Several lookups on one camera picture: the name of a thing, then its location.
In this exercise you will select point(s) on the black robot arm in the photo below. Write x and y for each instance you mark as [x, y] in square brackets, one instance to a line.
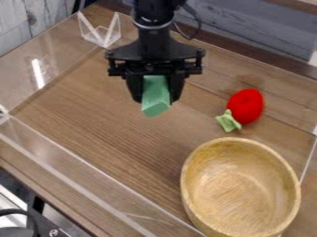
[156, 14]

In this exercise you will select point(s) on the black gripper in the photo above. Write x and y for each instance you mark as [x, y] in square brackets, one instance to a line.
[156, 54]

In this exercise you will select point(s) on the green rectangular block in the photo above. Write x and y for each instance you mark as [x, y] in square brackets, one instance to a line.
[156, 95]

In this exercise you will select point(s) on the brown wooden bowl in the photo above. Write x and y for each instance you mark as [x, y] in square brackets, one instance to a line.
[240, 189]

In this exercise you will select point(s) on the black table leg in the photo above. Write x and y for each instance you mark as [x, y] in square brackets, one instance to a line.
[38, 204]

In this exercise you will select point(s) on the clear acrylic front panel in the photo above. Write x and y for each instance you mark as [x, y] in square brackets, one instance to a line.
[106, 208]

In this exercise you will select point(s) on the red plush strawberry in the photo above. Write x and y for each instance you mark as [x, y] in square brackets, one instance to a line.
[244, 109]

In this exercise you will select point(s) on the clear acrylic corner bracket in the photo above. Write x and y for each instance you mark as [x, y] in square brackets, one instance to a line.
[104, 36]

